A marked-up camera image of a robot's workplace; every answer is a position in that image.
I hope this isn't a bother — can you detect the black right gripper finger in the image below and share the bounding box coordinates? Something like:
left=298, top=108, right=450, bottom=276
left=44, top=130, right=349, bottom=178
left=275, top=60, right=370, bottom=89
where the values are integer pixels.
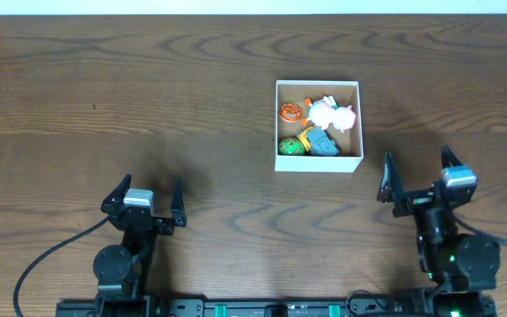
left=440, top=145, right=463, bottom=169
left=377, top=152, right=405, bottom=203

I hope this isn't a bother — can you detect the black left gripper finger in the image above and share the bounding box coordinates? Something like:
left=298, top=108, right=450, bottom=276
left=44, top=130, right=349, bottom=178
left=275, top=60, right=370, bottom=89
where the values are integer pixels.
left=100, top=173, right=131, bottom=210
left=170, top=181, right=187, bottom=227

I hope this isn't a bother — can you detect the grey and yellow toy truck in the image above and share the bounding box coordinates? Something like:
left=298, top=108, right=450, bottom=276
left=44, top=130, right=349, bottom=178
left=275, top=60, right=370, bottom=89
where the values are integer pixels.
left=297, top=127, right=340, bottom=157

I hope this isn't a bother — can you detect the pink and white toy duck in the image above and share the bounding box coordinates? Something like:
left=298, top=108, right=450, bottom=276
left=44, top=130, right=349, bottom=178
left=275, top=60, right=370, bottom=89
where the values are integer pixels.
left=301, top=96, right=356, bottom=133

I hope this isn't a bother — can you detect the green ball with red numbers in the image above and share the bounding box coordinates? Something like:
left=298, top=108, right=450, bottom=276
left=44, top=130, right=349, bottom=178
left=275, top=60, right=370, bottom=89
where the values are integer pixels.
left=277, top=137, right=305, bottom=156

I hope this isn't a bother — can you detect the orange ribbed toy ball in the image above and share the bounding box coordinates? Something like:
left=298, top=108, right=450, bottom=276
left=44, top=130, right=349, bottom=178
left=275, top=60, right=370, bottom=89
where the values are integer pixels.
left=278, top=103, right=302, bottom=122

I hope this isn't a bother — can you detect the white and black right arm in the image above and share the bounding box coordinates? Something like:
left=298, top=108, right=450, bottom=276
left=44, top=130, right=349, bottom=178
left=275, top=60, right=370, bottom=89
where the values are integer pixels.
left=377, top=146, right=501, bottom=316

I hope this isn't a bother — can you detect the white open cardboard box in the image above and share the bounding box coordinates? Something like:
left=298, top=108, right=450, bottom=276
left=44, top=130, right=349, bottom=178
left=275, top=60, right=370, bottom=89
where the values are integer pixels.
left=275, top=80, right=364, bottom=173

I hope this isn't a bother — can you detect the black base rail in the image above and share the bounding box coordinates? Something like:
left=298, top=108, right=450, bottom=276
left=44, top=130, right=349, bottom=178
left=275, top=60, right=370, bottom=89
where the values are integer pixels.
left=55, top=295, right=497, bottom=317

